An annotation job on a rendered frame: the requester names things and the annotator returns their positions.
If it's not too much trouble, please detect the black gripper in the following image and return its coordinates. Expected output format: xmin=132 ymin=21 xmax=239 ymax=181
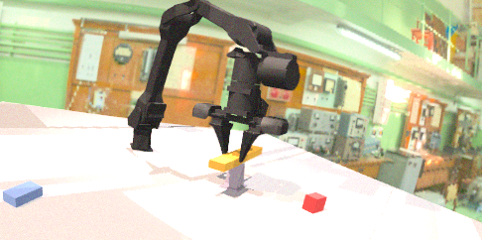
xmin=192 ymin=80 xmax=289 ymax=163

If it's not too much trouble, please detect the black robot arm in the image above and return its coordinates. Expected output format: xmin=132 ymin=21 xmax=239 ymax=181
xmin=128 ymin=0 xmax=301 ymax=152

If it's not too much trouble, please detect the yellow bar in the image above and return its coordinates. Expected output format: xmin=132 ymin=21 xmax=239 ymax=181
xmin=208 ymin=145 xmax=263 ymax=172

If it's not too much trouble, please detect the light blue rectangular block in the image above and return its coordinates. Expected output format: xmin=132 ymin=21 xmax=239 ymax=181
xmin=3 ymin=180 xmax=43 ymax=208

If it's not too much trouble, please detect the red cube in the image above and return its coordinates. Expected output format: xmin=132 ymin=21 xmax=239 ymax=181
xmin=302 ymin=192 xmax=327 ymax=214

